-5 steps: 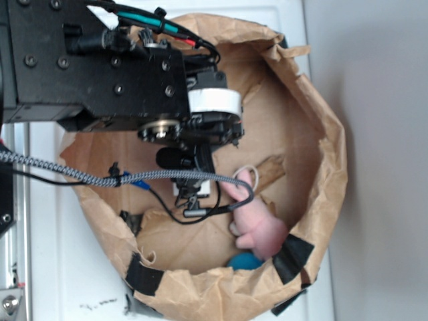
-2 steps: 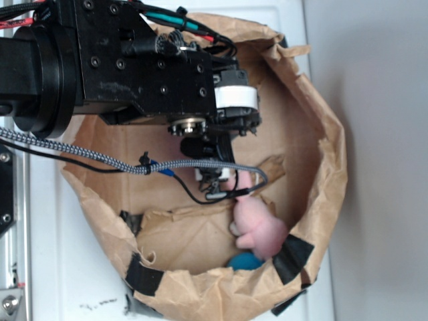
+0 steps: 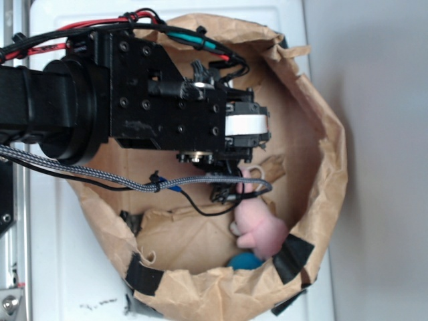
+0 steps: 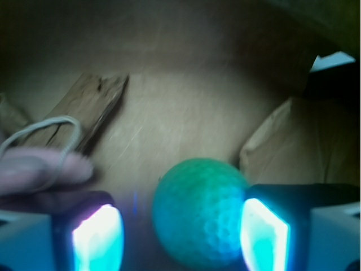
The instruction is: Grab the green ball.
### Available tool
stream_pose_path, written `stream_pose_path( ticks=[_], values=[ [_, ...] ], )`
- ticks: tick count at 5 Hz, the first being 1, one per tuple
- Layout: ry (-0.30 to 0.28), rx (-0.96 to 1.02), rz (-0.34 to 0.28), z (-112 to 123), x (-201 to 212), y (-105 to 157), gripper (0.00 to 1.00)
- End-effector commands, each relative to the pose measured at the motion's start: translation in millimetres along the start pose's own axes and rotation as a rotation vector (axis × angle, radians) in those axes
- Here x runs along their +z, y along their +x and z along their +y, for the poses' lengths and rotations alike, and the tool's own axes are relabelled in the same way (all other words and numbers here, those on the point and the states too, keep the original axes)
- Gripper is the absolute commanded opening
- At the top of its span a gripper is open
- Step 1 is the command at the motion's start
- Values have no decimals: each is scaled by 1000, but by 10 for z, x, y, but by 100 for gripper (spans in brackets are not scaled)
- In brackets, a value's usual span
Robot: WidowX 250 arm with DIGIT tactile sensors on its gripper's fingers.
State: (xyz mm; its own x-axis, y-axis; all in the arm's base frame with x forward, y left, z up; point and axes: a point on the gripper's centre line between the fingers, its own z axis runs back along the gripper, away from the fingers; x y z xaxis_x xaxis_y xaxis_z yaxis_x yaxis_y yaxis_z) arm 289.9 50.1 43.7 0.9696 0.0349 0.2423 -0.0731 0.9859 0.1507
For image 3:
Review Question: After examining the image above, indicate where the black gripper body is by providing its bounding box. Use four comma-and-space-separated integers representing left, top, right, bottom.
93, 31, 270, 203

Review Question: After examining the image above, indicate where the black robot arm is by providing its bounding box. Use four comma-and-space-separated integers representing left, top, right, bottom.
1, 23, 270, 202

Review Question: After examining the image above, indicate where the blue ball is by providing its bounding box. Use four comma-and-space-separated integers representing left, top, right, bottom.
227, 252, 264, 270

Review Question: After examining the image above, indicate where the brown paper bag bin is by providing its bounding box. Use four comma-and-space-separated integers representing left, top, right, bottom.
71, 13, 348, 320

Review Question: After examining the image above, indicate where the pink plush bunny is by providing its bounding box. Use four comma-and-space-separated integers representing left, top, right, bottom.
229, 165, 289, 260

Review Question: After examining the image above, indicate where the white plastic tray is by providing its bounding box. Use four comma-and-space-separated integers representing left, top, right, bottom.
29, 0, 332, 321

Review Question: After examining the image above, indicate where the thin black wire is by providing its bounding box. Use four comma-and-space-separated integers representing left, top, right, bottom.
25, 160, 268, 217

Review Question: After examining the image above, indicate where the red and black wire bundle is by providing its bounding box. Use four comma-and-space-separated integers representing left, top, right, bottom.
0, 9, 250, 80

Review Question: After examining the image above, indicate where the grey braided cable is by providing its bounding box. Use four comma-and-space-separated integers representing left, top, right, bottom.
0, 144, 274, 202

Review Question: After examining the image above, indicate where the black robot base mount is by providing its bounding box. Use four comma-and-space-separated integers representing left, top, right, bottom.
0, 161, 15, 236

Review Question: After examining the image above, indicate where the metal frame rail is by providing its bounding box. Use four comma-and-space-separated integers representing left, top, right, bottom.
0, 0, 34, 321

